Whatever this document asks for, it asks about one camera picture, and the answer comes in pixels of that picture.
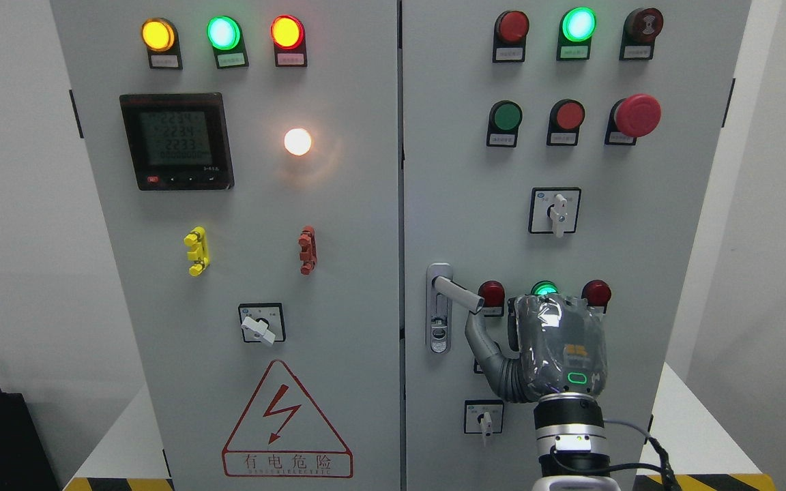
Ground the green button second row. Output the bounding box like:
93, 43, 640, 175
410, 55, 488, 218
486, 100, 522, 148

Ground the green lit light third row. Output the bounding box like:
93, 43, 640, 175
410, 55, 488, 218
530, 280, 559, 296

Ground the red button top row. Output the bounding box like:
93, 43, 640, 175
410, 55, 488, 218
492, 10, 530, 64

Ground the dark red light third row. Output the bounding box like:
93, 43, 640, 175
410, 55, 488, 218
478, 280, 506, 317
581, 279, 612, 313

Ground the grey electrical cabinet right door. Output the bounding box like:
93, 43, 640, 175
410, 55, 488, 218
403, 1, 751, 490

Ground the white glowing indicator light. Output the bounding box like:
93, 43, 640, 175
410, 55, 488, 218
283, 128, 314, 156

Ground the dark red light right third row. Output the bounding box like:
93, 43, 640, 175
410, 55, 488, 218
581, 279, 612, 313

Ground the silver door handle lock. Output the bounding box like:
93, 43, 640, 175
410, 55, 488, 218
425, 263, 484, 354

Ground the red button second row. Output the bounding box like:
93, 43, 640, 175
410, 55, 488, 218
546, 99, 585, 147

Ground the grey electrical cabinet left door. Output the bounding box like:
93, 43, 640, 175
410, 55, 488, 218
52, 1, 401, 490

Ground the black digital power meter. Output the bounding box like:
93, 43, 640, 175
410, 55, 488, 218
119, 92, 235, 192

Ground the green lit light top right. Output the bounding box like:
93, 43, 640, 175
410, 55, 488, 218
556, 6, 598, 61

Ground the yellow indicator light top left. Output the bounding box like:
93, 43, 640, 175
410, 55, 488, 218
141, 18, 183, 70

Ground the red-orange indicator light top left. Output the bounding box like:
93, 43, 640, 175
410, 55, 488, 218
270, 14, 308, 68

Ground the red electrical hazard warning sticker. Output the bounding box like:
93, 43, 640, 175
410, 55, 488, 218
221, 359, 353, 479

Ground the lower white selector switch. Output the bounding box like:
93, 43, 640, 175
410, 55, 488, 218
463, 399, 505, 447

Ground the left door white selector switch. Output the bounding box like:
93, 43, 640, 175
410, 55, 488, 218
237, 302, 287, 347

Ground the upper right white selector switch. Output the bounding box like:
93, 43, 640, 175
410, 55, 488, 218
528, 187, 581, 237

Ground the red terminal clip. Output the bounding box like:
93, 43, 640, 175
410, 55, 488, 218
297, 226, 318, 276

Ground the yellow terminal clip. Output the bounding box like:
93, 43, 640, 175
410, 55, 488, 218
183, 226, 210, 277

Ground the green indicator light top left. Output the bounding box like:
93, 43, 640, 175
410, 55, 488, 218
206, 16, 249, 69

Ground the black box at left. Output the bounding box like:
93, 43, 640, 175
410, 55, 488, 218
0, 388, 60, 490

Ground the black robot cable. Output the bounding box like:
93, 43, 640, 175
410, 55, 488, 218
551, 419, 682, 491

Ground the red emergency stop mushroom button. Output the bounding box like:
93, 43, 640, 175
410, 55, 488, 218
603, 93, 662, 146

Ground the dark red buzzer top right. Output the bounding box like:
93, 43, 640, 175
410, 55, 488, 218
620, 8, 665, 60

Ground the grey electrical cabinet door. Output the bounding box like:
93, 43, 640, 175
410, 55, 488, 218
403, 1, 751, 490
52, 1, 401, 490

